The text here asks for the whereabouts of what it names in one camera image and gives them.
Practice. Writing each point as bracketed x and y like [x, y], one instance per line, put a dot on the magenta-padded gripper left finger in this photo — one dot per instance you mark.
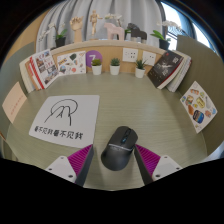
[80, 160]

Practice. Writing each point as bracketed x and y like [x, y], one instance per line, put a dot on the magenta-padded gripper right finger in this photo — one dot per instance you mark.
[148, 160]

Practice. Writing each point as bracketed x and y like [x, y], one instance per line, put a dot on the black computer mouse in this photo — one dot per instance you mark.
[118, 150]

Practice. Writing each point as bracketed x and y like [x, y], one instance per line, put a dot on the white mouse pad with drawing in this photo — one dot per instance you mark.
[63, 116]

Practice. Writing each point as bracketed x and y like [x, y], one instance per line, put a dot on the colourful food sticker sheet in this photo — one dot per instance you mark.
[198, 106]

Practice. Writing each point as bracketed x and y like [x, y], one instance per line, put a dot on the beige card with red text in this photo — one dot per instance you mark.
[14, 101]

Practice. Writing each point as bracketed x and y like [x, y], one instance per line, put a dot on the small succulent in white pot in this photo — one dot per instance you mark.
[96, 69]
[115, 69]
[140, 71]

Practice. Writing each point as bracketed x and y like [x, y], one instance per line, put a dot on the white books behind black book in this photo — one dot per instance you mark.
[181, 76]

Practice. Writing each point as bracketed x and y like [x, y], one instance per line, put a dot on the black hardcover book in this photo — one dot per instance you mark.
[165, 68]

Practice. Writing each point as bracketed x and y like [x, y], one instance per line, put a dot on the white sticker sheet card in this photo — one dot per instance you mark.
[71, 63]

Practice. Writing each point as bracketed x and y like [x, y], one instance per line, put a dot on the red and white magazine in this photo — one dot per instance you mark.
[45, 68]

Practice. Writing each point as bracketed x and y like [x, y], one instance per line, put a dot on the stack of white books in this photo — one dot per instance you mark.
[25, 73]

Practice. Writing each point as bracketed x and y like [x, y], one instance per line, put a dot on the white orchid in black pot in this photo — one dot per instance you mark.
[60, 41]
[164, 44]

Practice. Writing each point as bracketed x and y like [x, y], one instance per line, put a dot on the beige wooden ledge with backboard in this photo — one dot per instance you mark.
[110, 45]

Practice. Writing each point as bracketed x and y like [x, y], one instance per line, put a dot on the dark wooden horse figure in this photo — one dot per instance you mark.
[138, 33]

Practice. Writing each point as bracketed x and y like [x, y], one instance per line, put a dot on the pink wooden horse figure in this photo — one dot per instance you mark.
[115, 31]

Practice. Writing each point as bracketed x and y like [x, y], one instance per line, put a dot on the wooden hand model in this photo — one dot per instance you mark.
[77, 26]

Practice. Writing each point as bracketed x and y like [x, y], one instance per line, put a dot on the wooden artist mannequin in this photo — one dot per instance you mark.
[94, 23]

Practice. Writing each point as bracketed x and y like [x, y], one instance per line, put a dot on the light grey curtain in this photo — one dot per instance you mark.
[143, 13]

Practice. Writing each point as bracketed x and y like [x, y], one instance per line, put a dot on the white orchid behind horse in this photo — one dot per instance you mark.
[115, 16]

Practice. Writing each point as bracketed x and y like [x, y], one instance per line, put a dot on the white wall socket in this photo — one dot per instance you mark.
[130, 55]

